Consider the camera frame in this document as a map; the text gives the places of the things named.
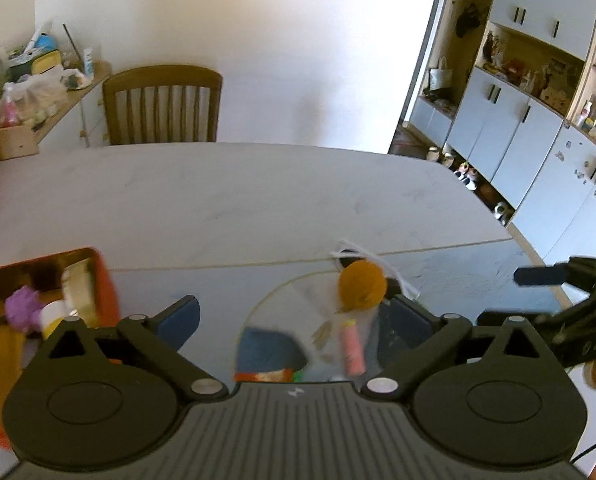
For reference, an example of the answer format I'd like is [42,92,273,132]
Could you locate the white yellow pill bottle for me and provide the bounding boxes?
[39,299,80,340]

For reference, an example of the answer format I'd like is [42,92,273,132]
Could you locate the red snack packet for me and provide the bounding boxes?
[234,368,294,384]

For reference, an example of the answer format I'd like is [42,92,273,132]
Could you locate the white sunglasses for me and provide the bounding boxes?
[330,240,420,301]

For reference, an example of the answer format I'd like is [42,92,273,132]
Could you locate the white wall cabinet unit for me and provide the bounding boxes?
[408,0,596,263]

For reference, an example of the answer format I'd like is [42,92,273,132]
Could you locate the wooden side shelf cabinet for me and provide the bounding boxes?
[0,60,114,162]

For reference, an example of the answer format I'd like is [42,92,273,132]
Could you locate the shoes on floor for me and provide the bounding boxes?
[453,162,479,192]

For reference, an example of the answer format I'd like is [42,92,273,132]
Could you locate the green yellow container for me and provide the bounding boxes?
[8,48,62,81]

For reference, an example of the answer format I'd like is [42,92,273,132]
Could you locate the white tube on shelf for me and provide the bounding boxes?
[82,48,95,80]

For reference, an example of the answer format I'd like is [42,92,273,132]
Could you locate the white plastic bag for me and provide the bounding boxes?
[0,75,67,128]

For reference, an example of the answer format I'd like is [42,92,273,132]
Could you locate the orange fruit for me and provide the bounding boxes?
[337,260,387,312]

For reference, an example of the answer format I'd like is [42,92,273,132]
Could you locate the pink tube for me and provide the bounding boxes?
[339,318,366,378]

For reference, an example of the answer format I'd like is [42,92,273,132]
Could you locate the purple spiky toy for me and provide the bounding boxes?
[5,286,45,333]

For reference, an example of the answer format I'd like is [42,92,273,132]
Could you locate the wooden chair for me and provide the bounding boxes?
[103,64,223,145]

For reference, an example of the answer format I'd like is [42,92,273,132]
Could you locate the red metal tin box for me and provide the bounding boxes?
[0,247,120,448]

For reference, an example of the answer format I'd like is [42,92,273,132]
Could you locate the tape roll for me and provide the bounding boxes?
[62,258,100,327]

